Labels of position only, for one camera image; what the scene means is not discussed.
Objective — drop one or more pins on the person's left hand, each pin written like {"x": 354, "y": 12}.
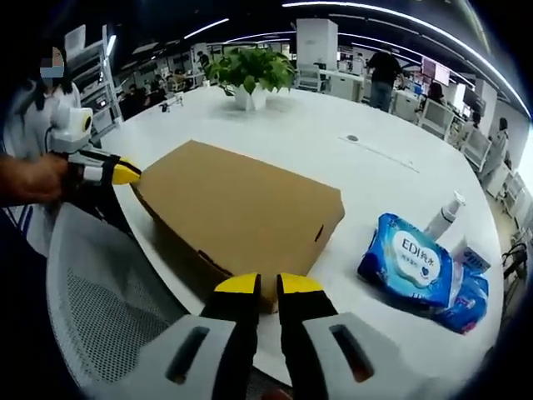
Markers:
{"x": 46, "y": 179}

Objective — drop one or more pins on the white shelving rack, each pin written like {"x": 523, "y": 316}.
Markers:
{"x": 96, "y": 71}

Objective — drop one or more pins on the clear white pump bottle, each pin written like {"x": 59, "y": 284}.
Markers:
{"x": 443, "y": 216}

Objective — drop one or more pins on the green potted plant white pot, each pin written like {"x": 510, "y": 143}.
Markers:
{"x": 254, "y": 71}

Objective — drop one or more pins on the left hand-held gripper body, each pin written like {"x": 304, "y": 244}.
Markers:
{"x": 68, "y": 131}

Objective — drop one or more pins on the brown cardboard shoe box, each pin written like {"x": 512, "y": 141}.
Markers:
{"x": 233, "y": 200}

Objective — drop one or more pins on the blue pink soft packet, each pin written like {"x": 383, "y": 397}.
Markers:
{"x": 466, "y": 304}

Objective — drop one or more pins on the white office chair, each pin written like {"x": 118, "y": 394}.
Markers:
{"x": 476, "y": 150}
{"x": 435, "y": 118}

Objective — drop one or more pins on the grey mesh office chair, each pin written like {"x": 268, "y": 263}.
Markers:
{"x": 108, "y": 300}

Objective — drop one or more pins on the pink wall screen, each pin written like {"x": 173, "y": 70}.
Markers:
{"x": 435, "y": 70}

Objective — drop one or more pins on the blue soft wet wipes pack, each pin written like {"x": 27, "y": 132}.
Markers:
{"x": 412, "y": 262}

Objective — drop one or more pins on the ceiling light strip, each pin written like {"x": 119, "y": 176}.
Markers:
{"x": 416, "y": 18}

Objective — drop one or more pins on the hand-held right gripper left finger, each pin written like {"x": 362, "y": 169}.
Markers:
{"x": 187, "y": 362}

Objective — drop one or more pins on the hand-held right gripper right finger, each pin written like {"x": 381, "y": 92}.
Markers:
{"x": 320, "y": 362}

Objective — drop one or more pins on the small grey table gadget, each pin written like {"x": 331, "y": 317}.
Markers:
{"x": 171, "y": 103}

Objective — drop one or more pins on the person's dark blue clothing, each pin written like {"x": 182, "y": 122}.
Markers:
{"x": 25, "y": 300}

